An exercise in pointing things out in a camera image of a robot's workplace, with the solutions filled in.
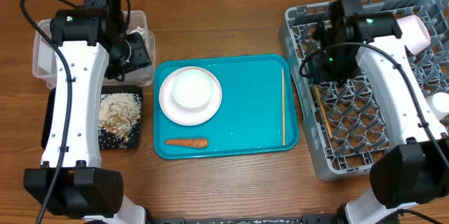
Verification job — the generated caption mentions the wooden chopstick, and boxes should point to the wooden chopstick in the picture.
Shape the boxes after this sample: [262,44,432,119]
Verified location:
[281,68,286,146]
[314,84,333,140]

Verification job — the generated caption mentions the white bowl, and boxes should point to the white bowl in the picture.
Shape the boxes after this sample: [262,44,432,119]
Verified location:
[172,70,213,109]

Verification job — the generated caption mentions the large pink plate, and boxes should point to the large pink plate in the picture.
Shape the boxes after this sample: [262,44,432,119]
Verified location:
[159,66,222,126]

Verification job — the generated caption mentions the small pink plate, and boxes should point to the small pink plate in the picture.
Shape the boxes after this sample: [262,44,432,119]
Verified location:
[397,15,431,55]

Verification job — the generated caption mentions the white paper cup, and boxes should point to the white paper cup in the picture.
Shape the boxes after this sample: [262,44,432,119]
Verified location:
[426,92,449,121]

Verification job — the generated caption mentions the orange carrot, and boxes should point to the orange carrot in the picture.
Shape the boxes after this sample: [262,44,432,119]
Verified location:
[164,138,208,149]

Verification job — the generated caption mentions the foil ball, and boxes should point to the foil ball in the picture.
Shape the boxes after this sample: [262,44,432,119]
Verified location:
[130,26,146,36]

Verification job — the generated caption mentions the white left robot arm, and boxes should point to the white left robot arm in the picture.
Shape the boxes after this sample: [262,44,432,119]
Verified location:
[23,0,152,223]

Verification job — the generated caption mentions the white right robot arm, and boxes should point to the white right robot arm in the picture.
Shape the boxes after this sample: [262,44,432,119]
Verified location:
[299,0,448,223]

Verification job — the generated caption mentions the black waste tray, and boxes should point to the black waste tray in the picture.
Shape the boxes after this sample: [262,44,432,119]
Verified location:
[41,86,143,150]

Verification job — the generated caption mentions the clear plastic bin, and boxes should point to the clear plastic bin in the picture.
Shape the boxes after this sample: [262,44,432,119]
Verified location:
[32,11,156,89]

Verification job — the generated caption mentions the rice food scraps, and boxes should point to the rice food scraps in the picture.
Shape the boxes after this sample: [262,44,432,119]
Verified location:
[98,94,141,137]

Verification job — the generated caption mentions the grey dish rack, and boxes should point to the grey dish rack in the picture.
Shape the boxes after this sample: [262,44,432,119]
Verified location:
[279,0,448,181]

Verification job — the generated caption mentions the teal plastic tray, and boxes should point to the teal plastic tray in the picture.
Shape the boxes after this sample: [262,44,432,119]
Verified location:
[154,54,299,159]

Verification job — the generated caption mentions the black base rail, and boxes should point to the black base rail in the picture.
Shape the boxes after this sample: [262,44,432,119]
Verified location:
[147,213,335,224]

